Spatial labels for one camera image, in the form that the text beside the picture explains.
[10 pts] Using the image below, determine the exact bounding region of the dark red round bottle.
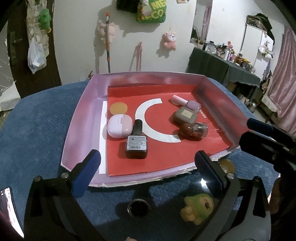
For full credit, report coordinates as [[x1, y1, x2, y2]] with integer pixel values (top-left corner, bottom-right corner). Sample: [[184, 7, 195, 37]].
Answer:
[[179, 123, 208, 139]]

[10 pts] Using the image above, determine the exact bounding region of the lilac nail polish bottle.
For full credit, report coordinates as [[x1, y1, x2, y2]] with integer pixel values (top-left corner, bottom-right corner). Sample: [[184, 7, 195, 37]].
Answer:
[[171, 95, 201, 113]]

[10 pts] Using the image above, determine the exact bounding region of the taupe square compact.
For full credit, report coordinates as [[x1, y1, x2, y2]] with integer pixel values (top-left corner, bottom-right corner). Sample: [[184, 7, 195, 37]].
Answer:
[[173, 106, 197, 125]]

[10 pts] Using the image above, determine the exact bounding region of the black gel polish bottle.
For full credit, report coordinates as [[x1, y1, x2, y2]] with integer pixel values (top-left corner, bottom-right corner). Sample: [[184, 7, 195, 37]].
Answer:
[[125, 119, 148, 159]]

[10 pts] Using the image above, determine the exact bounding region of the lilac earbuds case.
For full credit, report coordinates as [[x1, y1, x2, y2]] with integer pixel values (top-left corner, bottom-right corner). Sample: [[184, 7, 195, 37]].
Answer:
[[107, 114, 133, 138]]

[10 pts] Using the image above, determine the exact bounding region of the orange round sponge puff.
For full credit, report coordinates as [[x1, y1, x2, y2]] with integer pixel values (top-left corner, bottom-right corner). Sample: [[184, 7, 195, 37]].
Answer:
[[109, 102, 128, 115]]

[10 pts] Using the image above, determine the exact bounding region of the pink curtain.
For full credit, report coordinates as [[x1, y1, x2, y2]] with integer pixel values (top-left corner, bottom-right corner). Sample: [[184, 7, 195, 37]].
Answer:
[[267, 27, 295, 135]]

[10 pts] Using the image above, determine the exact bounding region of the green capybara toy figure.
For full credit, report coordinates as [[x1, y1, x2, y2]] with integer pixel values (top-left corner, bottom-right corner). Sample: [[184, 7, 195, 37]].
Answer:
[[180, 193, 214, 225]]

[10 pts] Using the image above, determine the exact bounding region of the smartphone with lit screen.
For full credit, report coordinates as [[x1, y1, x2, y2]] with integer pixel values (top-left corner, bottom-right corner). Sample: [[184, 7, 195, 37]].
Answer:
[[1, 187, 24, 240]]

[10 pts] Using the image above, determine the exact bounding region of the white refrigerator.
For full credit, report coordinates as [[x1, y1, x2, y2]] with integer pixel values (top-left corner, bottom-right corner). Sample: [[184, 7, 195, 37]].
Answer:
[[241, 25, 274, 79]]

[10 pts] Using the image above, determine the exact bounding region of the dark green clothed table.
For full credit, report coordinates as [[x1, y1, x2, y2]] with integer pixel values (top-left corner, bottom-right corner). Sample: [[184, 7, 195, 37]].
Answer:
[[186, 48, 260, 87]]

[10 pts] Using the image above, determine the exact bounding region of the red Miniso paper sheet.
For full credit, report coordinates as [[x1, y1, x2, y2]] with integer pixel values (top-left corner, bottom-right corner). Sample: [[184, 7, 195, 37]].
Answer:
[[106, 84, 233, 176]]

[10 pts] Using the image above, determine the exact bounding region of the purple cardboard tray box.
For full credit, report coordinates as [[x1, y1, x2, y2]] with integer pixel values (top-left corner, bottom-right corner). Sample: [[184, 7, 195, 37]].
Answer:
[[61, 72, 248, 187]]

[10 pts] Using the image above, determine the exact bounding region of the pink plush toy right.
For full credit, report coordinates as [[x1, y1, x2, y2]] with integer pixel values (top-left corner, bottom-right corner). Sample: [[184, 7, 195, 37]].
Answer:
[[164, 33, 176, 51]]

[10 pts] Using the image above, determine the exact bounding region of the pink plush toy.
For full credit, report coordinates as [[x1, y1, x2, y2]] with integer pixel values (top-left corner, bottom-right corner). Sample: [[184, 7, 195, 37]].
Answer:
[[164, 33, 176, 51], [97, 23, 115, 44]]

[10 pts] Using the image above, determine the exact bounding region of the green tote bag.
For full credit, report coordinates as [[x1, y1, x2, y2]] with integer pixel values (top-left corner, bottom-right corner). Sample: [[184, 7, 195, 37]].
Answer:
[[137, 0, 167, 23]]

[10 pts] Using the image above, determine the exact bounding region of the white plastic bag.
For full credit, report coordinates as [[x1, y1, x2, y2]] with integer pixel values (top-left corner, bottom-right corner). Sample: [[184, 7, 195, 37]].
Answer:
[[28, 38, 46, 74]]

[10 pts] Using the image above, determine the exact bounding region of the pink plush toy left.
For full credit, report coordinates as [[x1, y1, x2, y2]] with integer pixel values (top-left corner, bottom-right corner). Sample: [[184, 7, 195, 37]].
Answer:
[[97, 23, 115, 44]]

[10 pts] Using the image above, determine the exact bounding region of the green plush on door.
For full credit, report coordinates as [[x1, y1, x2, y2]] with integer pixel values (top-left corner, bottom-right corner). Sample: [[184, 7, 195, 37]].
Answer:
[[38, 9, 52, 33]]

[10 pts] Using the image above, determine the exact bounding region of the dark wooden door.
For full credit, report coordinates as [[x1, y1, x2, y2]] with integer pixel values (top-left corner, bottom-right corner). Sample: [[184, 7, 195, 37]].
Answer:
[[1, 1, 62, 98]]

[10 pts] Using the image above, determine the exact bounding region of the hanging organizer on door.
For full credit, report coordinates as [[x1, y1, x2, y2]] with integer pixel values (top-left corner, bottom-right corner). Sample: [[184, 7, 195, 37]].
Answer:
[[26, 0, 49, 57]]

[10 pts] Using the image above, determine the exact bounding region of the metal ring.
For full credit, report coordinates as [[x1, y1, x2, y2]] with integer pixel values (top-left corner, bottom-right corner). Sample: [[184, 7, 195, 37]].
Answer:
[[126, 198, 151, 217]]

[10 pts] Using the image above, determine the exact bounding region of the pink hanging strap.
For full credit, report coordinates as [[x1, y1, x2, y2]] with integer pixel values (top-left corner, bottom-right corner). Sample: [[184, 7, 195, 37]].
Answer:
[[135, 41, 143, 72]]

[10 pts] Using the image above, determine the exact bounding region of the black backpack on wall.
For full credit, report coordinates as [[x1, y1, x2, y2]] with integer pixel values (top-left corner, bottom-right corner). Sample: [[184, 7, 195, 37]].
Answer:
[[116, 0, 139, 14]]

